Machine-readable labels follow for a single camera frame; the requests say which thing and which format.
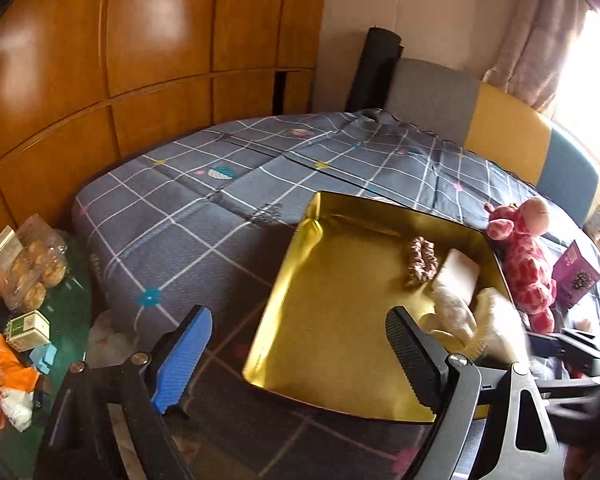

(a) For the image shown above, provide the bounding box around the clear pastry container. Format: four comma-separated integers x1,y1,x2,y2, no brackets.
0,214,69,312

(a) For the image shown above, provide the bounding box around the grey white knit glove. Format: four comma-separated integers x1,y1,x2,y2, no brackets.
431,248,529,366

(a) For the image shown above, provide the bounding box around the wooden wardrobe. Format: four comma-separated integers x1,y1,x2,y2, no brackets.
0,0,324,232

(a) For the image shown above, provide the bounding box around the black rolled mat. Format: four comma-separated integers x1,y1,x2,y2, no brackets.
344,27,403,113

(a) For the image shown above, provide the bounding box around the grey yellow blue headboard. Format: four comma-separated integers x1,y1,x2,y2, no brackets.
385,58,600,226

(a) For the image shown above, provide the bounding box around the grey plaid bed sheet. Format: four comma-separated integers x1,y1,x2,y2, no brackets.
71,107,600,480

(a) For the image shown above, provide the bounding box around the left beige curtain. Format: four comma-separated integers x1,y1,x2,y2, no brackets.
482,0,591,114

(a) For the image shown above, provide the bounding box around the gold storage box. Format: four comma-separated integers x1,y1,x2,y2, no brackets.
242,192,509,422

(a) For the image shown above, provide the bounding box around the brown satin scrunchie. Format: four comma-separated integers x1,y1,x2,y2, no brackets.
407,236,438,284

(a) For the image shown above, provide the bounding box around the purple cardboard box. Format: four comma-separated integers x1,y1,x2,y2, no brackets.
552,240,600,309

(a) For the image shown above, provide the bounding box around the pink giraffe plush toy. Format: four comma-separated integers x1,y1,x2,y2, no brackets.
483,197,557,335

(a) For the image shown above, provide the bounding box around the small green white box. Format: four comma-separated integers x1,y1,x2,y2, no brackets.
4,310,50,352

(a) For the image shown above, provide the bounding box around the orange plastic bag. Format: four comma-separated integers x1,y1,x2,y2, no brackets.
0,335,40,432

